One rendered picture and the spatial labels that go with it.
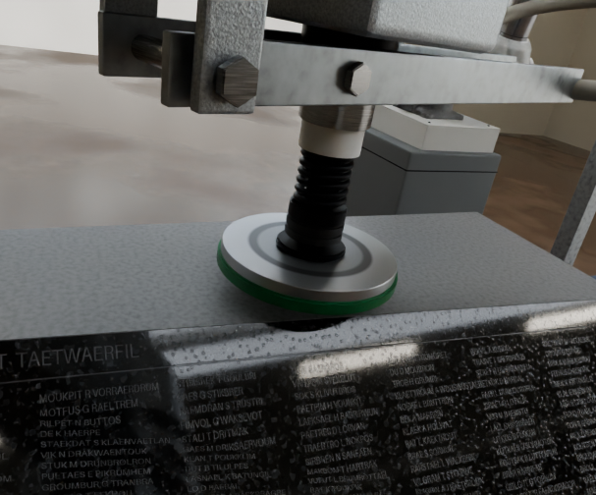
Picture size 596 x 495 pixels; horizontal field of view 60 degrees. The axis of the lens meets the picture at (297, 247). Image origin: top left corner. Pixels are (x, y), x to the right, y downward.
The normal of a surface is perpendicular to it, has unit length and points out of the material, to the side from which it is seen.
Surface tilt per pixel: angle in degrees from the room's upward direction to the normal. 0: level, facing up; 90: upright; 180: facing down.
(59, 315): 0
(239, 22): 90
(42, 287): 0
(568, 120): 90
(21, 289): 0
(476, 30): 90
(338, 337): 45
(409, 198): 90
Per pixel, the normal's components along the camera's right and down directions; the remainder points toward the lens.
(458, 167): 0.44, 0.44
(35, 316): 0.16, -0.90
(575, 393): 0.36, -0.33
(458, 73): 0.65, 0.41
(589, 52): -0.88, 0.06
